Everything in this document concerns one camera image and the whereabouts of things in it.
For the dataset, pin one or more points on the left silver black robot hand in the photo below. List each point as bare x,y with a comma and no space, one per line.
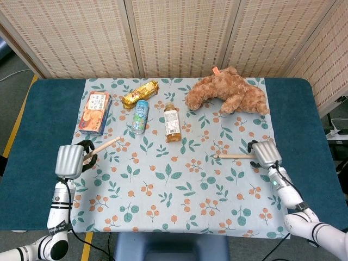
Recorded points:
68,161

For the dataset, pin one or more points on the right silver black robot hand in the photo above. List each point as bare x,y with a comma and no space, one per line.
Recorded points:
266,153

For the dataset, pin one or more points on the wooden stick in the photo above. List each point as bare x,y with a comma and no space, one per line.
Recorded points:
106,145
233,156

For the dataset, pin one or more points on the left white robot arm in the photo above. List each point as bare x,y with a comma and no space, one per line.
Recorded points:
58,201

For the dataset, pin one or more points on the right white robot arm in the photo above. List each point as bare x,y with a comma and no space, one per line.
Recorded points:
293,195

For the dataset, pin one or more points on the teal table cover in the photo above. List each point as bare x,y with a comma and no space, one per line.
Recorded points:
40,122

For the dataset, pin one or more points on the blue orange cookie box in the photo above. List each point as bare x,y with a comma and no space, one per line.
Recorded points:
93,114

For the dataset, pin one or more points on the brown plush teddy bear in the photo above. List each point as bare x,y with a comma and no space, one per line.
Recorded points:
217,87

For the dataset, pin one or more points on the light blue drink can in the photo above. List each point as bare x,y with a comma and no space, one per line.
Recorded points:
140,117

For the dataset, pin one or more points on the floral fruit print tablecloth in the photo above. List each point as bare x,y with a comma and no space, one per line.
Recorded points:
174,176

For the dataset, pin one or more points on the gold biscuit packet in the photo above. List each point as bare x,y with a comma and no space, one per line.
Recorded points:
140,93

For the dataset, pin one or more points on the amber tea bottle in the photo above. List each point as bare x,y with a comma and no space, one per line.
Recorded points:
172,122

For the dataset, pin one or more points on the blue padded seat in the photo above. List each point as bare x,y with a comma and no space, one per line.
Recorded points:
171,248

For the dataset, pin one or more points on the woven folding screen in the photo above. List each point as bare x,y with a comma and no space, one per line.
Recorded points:
176,35

